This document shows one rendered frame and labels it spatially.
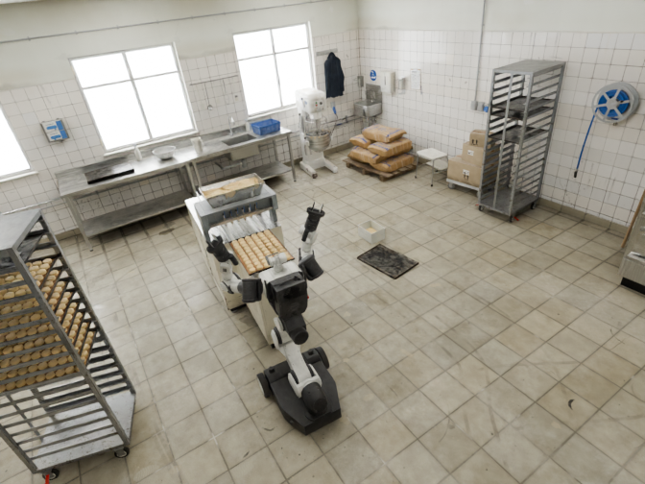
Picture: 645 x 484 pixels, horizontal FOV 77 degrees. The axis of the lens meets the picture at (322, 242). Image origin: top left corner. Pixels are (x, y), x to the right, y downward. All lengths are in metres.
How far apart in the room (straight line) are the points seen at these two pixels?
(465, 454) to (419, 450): 0.30
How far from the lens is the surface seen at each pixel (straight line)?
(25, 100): 6.67
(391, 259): 4.80
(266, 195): 3.87
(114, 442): 3.59
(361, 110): 7.91
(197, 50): 6.92
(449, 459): 3.21
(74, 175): 6.81
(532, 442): 3.40
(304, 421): 3.16
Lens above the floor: 2.75
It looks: 32 degrees down
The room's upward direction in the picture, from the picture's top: 7 degrees counter-clockwise
